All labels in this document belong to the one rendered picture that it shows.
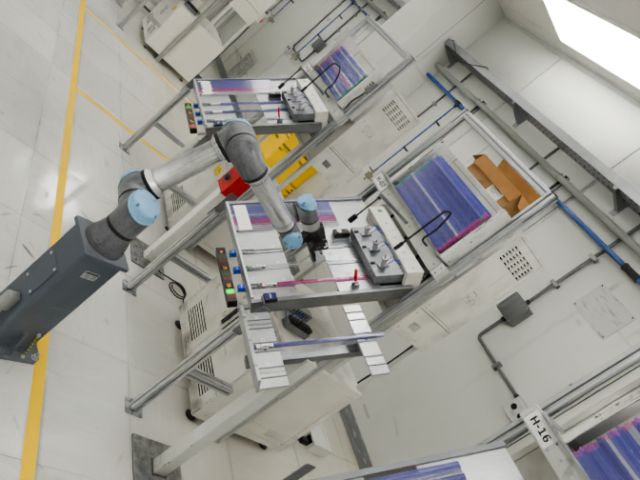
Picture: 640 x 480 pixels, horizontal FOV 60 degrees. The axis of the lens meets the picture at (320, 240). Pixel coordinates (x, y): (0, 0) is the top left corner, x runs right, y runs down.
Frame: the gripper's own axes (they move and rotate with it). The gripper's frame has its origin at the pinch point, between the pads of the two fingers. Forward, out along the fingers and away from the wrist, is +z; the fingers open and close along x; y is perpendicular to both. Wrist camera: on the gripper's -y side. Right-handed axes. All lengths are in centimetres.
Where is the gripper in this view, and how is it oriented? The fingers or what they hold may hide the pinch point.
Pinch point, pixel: (312, 262)
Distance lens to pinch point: 245.4
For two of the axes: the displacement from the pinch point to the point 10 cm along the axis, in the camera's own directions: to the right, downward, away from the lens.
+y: 9.5, -2.8, 1.2
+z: 1.3, 7.3, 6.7
